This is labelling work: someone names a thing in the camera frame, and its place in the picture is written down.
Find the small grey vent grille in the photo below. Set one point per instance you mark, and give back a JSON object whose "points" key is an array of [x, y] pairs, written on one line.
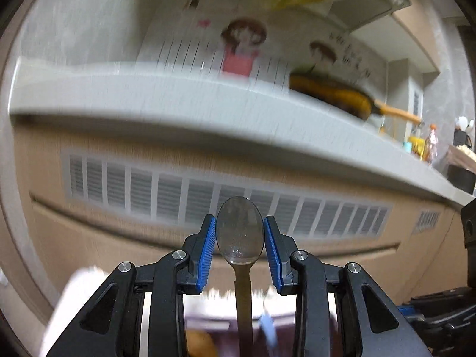
{"points": [[427, 220]]}

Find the cartoon wall sticker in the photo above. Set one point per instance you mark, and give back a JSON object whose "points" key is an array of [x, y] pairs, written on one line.
{"points": [[226, 36]]}

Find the wooden spoon in caddy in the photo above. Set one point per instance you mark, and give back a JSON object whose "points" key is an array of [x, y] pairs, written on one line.
{"points": [[200, 344]]}

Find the purple plastic utensil caddy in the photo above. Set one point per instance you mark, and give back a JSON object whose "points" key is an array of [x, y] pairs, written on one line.
{"points": [[224, 333]]}

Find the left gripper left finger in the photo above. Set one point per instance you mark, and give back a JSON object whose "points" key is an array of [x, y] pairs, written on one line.
{"points": [[199, 248]]}

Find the grey kitchen countertop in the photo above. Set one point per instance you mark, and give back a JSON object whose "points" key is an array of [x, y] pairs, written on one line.
{"points": [[193, 108]]}

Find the grey ventilation grille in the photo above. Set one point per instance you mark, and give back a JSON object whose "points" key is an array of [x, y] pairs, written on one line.
{"points": [[182, 197]]}

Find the blue white plastic spoon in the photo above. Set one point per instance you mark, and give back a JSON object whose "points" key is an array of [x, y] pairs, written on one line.
{"points": [[270, 334]]}

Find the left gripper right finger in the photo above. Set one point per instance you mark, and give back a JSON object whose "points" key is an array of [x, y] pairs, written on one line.
{"points": [[279, 249]]}

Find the white table cloth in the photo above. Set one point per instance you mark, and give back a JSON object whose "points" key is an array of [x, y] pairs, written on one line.
{"points": [[211, 304]]}

